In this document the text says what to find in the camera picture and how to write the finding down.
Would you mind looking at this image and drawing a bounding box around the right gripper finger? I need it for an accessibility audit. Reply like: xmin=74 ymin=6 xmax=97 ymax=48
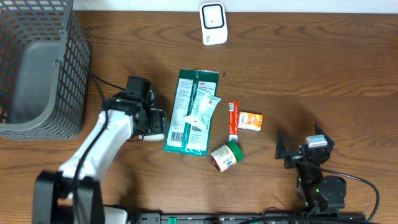
xmin=315 ymin=123 xmax=335 ymax=147
xmin=275 ymin=129 xmax=287 ymax=159

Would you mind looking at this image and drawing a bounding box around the green white glove package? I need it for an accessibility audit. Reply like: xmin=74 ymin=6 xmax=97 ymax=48
xmin=164 ymin=69 xmax=220 ymax=156

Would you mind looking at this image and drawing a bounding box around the small orange box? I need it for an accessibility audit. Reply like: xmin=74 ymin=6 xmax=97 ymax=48
xmin=238 ymin=111 xmax=263 ymax=131

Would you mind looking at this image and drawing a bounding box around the green lid jar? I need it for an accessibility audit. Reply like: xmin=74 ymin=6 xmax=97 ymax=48
xmin=210 ymin=141 xmax=244 ymax=172

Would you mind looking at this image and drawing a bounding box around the white teal wipes packet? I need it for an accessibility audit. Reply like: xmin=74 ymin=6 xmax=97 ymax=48
xmin=183 ymin=89 xmax=221 ymax=131

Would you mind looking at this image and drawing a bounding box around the red coffee stick sachet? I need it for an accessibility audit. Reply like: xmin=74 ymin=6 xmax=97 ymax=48
xmin=228 ymin=101 xmax=239 ymax=141

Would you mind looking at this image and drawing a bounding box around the blue white yogurt cup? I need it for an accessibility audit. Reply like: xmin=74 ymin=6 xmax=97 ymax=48
xmin=142 ymin=134 xmax=165 ymax=141

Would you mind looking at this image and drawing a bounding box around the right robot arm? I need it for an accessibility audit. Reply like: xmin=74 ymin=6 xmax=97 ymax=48
xmin=275 ymin=124 xmax=346 ymax=217

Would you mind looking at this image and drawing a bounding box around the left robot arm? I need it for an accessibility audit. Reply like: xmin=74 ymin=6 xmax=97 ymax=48
xmin=32 ymin=76 xmax=167 ymax=224

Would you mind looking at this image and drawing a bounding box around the white barcode scanner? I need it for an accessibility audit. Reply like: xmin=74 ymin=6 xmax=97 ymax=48
xmin=199 ymin=2 xmax=228 ymax=45

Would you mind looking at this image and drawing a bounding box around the grey plastic mesh basket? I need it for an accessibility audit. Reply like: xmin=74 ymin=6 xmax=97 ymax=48
xmin=1 ymin=0 xmax=90 ymax=140

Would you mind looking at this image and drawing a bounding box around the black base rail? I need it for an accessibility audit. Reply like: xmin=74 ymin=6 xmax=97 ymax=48
xmin=128 ymin=212 xmax=367 ymax=224

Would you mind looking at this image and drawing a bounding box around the left black cable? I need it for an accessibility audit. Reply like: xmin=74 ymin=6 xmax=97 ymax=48
xmin=88 ymin=70 xmax=127 ymax=103

